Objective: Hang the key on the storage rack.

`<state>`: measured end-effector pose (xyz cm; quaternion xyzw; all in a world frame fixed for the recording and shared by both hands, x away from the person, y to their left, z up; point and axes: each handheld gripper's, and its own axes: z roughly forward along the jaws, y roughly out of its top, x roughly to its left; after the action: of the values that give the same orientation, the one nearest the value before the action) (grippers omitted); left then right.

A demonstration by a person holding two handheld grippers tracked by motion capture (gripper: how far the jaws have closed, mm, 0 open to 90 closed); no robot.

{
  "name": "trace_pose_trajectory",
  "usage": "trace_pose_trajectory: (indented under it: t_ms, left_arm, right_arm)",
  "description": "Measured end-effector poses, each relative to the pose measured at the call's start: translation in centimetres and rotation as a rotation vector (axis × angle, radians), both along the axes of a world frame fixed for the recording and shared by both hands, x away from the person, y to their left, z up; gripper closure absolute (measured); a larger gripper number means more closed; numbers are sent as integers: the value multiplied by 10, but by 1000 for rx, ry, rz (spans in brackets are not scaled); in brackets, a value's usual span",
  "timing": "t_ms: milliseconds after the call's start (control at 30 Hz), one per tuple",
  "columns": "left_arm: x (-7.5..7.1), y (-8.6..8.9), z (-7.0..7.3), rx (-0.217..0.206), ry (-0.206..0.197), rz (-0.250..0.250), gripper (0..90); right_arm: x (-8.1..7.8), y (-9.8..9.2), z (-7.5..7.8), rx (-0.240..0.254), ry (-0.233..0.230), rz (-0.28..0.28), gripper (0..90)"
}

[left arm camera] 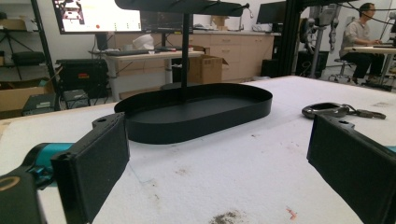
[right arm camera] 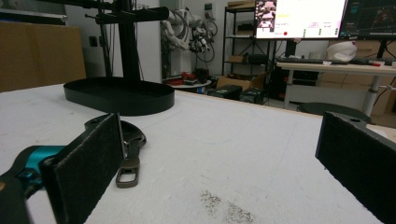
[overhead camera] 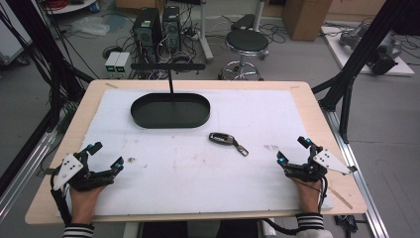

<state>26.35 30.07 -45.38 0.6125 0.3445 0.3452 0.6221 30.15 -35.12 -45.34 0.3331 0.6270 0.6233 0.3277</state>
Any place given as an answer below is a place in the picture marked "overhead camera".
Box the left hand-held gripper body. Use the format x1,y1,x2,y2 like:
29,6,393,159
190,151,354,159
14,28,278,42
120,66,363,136
52,152,117,192

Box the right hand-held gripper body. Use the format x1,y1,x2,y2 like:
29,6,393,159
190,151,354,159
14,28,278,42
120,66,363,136
285,148,353,183

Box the black car key with strap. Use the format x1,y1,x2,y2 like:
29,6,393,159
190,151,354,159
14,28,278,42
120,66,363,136
208,132,250,158

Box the black oval tray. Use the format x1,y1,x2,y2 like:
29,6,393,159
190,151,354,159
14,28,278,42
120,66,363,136
130,92,212,130

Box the person's left hand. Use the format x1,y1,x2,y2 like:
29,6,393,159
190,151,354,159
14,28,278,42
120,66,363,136
69,185,107,226

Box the person's right hand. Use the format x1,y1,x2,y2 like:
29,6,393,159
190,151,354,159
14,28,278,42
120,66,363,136
293,178,323,216

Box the thin wooden stick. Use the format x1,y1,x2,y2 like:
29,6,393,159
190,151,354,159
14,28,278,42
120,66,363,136
327,185,354,210

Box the person's left striped sleeve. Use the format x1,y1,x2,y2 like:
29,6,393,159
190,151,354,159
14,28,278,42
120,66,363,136
62,223,95,238

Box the person's striped sleeve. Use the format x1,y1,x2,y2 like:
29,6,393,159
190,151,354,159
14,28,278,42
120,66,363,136
62,223,95,238
295,212,334,238

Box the person's right striped sleeve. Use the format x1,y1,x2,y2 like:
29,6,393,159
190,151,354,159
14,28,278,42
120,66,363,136
295,212,334,238

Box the white foam mat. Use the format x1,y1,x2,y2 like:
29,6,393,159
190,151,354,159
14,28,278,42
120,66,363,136
55,88,334,217

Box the white power supply box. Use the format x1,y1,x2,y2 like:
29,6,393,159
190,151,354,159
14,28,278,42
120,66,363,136
114,52,132,79
104,51,122,79

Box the white floor board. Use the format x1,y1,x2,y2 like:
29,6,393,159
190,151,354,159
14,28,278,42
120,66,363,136
320,25,416,77

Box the person's dark trousers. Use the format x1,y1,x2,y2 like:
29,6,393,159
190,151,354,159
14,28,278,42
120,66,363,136
141,219,260,238

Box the black T-shaped stand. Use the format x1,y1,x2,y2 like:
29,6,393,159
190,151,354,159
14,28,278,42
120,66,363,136
130,62,207,95

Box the black round stool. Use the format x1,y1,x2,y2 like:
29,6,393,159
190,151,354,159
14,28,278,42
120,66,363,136
218,29,270,81

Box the clear plastic bag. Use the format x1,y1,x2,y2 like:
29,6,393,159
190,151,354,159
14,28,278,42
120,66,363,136
69,15,112,37

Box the brown cardboard box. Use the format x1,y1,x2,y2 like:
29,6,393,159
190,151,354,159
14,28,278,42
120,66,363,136
281,0,334,42

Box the black computer tower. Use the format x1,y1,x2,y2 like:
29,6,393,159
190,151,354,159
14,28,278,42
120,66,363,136
161,5,182,54
132,7,163,63

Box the grey desk leg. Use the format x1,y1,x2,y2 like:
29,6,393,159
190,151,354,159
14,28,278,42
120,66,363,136
197,0,215,64

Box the white round table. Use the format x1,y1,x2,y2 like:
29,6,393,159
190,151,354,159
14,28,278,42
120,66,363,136
43,0,99,16

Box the left hand-held gripper cable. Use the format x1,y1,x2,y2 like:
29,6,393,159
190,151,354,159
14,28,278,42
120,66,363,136
50,167,73,226

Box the hand-held gripper cable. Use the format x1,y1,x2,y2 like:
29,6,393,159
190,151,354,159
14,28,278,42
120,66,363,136
262,175,329,236
50,167,73,226

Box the right hand-held gripper cable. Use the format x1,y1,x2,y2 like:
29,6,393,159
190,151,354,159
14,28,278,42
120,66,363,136
262,175,329,236

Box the aluminium rail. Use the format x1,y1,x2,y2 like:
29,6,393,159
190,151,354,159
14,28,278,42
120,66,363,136
320,104,391,238
0,129,59,223

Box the black metal frame strut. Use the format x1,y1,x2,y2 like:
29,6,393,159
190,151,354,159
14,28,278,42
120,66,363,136
0,0,95,196
311,0,420,144

